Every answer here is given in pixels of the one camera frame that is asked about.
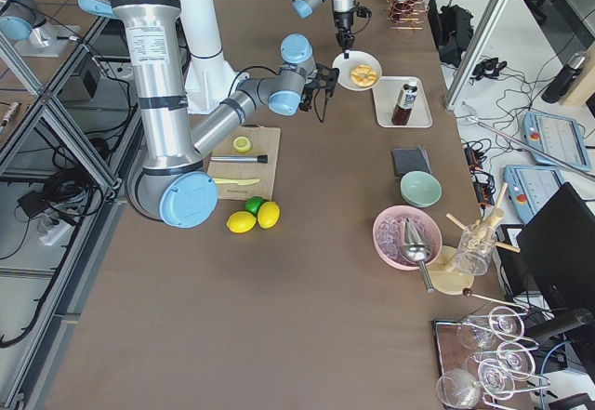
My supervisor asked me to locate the teach pendant lower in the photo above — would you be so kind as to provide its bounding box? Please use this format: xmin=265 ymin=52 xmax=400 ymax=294
xmin=503 ymin=165 xmax=564 ymax=224

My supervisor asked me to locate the pink ice bowl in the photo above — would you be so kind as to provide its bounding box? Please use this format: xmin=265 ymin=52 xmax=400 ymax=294
xmin=373 ymin=205 xmax=443 ymax=271

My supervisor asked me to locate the bamboo cutting board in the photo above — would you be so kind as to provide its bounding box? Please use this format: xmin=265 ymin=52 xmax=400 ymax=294
xmin=207 ymin=126 xmax=281 ymax=201

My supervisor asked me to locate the teach pendant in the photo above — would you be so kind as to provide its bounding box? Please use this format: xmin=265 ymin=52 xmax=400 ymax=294
xmin=522 ymin=111 xmax=591 ymax=171
xmin=503 ymin=165 xmax=564 ymax=224

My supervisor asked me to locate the yellow lemon lower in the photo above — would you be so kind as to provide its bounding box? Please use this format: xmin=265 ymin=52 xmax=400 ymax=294
xmin=226 ymin=210 xmax=257 ymax=233

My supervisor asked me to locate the wine glass middle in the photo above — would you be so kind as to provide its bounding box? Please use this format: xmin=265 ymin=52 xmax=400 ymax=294
xmin=463 ymin=342 xmax=536 ymax=380

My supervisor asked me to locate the cream rectangular tray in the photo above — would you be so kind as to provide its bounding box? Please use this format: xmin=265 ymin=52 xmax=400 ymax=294
xmin=372 ymin=76 xmax=432 ymax=128

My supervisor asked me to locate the wine glass rear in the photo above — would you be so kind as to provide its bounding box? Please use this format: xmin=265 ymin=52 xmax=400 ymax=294
xmin=456 ymin=306 xmax=524 ymax=350

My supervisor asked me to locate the black monitor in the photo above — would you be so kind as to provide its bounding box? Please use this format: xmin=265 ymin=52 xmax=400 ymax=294
xmin=518 ymin=182 xmax=595 ymax=311

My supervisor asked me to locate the black thermos bottle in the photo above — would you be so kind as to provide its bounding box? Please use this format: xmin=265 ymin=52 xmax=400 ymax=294
xmin=541 ymin=51 xmax=588 ymax=104

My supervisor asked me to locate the wine glass lying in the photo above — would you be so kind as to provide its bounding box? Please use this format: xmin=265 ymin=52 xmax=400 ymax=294
xmin=436 ymin=368 xmax=482 ymax=409

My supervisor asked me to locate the grey folded cloth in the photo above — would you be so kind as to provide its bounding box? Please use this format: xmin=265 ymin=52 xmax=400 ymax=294
xmin=391 ymin=146 xmax=431 ymax=178

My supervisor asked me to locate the aluminium frame post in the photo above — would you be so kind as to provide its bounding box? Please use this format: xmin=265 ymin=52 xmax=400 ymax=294
xmin=444 ymin=0 xmax=509 ymax=112

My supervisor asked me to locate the twisted glazed donut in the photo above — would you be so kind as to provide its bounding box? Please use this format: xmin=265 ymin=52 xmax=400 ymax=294
xmin=350 ymin=64 xmax=377 ymax=88

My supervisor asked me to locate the clear glass cup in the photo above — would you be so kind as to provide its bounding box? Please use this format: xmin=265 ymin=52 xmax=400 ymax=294
xmin=453 ymin=224 xmax=496 ymax=276

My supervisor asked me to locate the metal ice scoop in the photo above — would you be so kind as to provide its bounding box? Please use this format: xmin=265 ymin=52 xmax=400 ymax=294
xmin=400 ymin=218 xmax=435 ymax=294

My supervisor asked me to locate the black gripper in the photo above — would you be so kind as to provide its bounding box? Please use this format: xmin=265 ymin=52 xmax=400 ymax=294
xmin=333 ymin=3 xmax=372 ymax=60
xmin=299 ymin=66 xmax=340 ymax=112

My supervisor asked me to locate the yellow plastic knife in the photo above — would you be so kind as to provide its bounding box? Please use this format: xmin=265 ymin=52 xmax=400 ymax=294
xmin=213 ymin=178 xmax=260 ymax=186

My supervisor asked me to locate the steel muddler black tip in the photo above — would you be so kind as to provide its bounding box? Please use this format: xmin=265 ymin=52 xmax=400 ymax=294
xmin=210 ymin=154 xmax=269 ymax=164

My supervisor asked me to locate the wooden cup stand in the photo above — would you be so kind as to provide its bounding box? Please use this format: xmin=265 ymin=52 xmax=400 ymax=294
xmin=429 ymin=182 xmax=521 ymax=295

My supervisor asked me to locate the yellow lemon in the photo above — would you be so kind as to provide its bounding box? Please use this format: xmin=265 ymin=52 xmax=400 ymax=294
xmin=226 ymin=210 xmax=257 ymax=233
xmin=257 ymin=201 xmax=281 ymax=229

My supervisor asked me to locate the copper wire bottle rack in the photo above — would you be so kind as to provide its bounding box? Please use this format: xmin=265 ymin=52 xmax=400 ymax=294
xmin=387 ymin=0 xmax=428 ymax=31

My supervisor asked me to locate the white power strip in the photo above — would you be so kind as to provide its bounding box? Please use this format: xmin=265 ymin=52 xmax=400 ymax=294
xmin=37 ymin=218 xmax=73 ymax=246

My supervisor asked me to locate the dark tea bottle on tray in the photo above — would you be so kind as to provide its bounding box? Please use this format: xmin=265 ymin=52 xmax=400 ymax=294
xmin=391 ymin=78 xmax=418 ymax=126

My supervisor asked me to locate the lemon half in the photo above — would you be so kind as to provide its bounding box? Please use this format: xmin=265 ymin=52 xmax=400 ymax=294
xmin=232 ymin=136 xmax=252 ymax=153

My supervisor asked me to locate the teach pendant upper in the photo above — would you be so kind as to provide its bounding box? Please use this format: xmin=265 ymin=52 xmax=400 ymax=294
xmin=522 ymin=111 xmax=591 ymax=171

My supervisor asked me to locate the yellow lemon upper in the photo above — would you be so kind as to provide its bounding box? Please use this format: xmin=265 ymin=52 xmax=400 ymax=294
xmin=257 ymin=201 xmax=281 ymax=229

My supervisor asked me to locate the green lime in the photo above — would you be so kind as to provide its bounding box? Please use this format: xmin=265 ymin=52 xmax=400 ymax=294
xmin=245 ymin=196 xmax=266 ymax=216

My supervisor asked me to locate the mint green bowl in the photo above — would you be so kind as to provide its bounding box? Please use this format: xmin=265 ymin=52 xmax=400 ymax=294
xmin=400 ymin=171 xmax=443 ymax=208

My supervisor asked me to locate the wine glass front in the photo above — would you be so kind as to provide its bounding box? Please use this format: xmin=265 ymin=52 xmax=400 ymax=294
xmin=478 ymin=359 xmax=515 ymax=400

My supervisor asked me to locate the white round plate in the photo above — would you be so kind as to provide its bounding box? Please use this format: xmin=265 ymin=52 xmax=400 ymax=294
xmin=332 ymin=50 xmax=382 ymax=91

